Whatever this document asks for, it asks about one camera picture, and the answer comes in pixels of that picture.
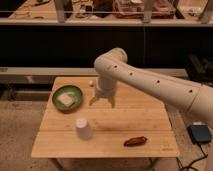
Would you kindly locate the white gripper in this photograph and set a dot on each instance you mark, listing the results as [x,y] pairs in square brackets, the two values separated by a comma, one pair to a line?
[104,88]

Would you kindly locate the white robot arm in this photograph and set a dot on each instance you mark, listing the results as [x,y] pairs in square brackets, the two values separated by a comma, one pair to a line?
[188,96]

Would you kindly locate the green bowl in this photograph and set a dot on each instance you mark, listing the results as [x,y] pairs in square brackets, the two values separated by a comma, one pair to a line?
[73,91]

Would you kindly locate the white paper cup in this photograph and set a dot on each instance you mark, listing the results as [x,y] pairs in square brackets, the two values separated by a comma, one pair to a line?
[83,128]

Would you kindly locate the beige sponge block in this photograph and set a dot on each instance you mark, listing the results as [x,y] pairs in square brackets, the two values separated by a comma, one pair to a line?
[66,100]

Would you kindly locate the wooden table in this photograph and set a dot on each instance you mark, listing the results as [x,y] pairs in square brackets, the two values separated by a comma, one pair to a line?
[138,126]

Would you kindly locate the red tray on shelf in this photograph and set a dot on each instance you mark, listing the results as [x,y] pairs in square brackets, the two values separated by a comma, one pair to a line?
[161,9]

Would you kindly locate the blue foot pedal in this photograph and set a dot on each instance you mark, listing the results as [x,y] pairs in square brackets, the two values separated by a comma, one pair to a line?
[199,134]

